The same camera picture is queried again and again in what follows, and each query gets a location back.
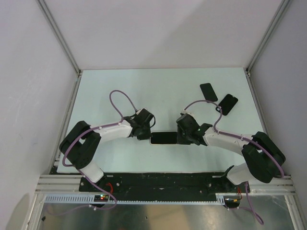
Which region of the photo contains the pink silicone phone case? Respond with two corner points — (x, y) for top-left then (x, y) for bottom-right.
(150, 131), (178, 146)

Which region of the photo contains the black smartphone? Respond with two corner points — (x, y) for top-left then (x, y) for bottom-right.
(151, 132), (178, 145)

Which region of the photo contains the black phone case with holes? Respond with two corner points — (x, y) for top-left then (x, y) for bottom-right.
(215, 94), (238, 116)

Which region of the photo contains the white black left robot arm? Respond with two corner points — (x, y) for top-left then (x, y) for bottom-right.
(59, 108), (155, 191)

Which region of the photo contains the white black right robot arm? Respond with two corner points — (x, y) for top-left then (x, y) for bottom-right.
(176, 113), (286, 192)

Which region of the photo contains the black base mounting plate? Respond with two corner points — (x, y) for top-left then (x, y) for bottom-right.
(79, 172), (250, 198)

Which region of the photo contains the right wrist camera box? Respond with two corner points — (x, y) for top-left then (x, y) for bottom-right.
(180, 109), (195, 117)

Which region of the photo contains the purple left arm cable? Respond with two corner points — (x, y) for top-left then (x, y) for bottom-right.
(45, 90), (142, 216)

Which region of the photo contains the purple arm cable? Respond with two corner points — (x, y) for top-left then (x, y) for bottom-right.
(45, 90), (142, 216)
(182, 99), (286, 226)

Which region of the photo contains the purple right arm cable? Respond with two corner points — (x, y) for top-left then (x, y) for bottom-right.
(182, 99), (286, 226)

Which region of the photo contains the grey slotted cable duct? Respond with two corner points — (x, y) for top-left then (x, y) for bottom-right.
(45, 194), (225, 205)

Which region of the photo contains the aluminium corner post left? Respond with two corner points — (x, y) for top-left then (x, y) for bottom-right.
(36, 0), (81, 76)

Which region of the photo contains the aluminium corner post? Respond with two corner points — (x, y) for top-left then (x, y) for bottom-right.
(36, 0), (81, 76)
(245, 0), (293, 76)

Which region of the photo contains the aluminium corner post right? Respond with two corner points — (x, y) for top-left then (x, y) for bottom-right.
(245, 0), (293, 76)

